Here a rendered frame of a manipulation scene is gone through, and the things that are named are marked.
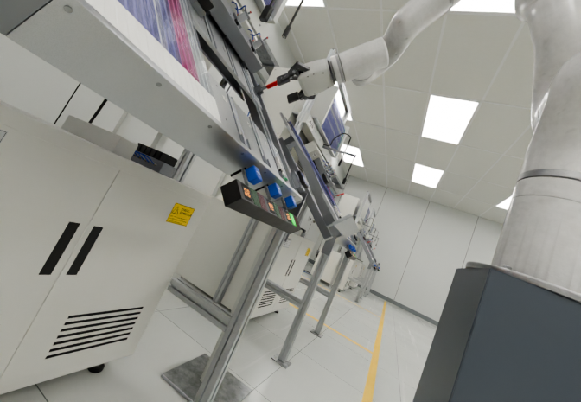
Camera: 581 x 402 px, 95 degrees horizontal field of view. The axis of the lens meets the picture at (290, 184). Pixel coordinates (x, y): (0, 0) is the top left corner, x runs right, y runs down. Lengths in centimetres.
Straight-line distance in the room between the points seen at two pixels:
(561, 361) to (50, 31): 68
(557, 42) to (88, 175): 101
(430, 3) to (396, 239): 755
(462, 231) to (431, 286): 167
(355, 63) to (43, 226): 84
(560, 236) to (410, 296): 765
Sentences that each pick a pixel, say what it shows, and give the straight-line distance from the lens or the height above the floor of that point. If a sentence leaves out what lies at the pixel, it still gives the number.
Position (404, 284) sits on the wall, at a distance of 816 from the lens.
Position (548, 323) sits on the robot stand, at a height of 66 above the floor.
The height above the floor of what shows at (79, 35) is 71.
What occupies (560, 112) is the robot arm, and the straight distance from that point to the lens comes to 65.
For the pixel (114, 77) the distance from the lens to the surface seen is 37.
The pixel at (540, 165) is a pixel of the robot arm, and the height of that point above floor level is 91.
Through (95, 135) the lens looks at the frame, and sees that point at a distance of 86.
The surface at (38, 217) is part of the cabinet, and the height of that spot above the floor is 45.
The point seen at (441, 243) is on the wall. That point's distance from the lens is 831.
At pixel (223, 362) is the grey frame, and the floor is 21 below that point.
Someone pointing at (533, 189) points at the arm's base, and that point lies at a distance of 61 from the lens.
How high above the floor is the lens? 63
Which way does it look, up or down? 9 degrees up
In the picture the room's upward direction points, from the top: 25 degrees clockwise
